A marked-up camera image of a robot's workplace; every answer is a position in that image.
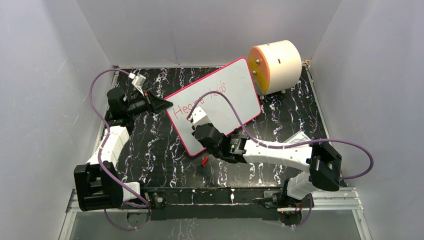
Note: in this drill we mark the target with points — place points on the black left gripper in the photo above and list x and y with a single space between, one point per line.
155 105

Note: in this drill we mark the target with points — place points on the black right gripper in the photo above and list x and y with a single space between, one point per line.
210 124

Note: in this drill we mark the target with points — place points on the red marker cap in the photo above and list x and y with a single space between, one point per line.
204 161

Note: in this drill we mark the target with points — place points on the pink-framed whiteboard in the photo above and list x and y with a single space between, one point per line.
231 90

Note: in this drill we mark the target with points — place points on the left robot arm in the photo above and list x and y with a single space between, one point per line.
97 184

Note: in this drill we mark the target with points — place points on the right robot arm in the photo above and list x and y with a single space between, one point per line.
319 163

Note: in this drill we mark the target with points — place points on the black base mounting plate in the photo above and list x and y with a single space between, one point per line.
264 203

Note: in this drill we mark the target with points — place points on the white printed card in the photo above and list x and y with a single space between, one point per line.
298 137

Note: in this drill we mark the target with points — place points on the white cylinder with orange face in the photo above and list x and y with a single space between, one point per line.
275 66

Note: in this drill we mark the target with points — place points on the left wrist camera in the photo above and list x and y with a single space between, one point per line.
137 80

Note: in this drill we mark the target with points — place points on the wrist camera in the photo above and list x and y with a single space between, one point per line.
198 117
137 80

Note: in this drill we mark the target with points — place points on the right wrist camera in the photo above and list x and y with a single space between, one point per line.
198 117

